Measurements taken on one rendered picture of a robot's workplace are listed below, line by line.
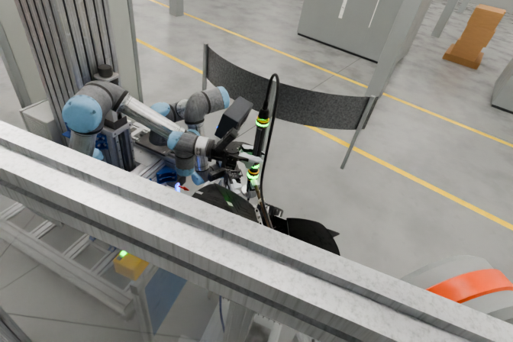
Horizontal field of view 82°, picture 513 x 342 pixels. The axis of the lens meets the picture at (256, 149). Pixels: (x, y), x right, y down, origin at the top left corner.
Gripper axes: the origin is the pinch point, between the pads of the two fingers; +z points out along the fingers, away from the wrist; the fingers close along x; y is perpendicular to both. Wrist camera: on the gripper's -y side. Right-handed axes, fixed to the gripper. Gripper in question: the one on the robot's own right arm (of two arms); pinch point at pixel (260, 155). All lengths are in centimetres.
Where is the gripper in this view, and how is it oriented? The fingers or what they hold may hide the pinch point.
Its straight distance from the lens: 110.9
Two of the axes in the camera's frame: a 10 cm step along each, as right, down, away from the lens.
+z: 9.7, 2.2, -0.6
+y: -1.4, 7.7, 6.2
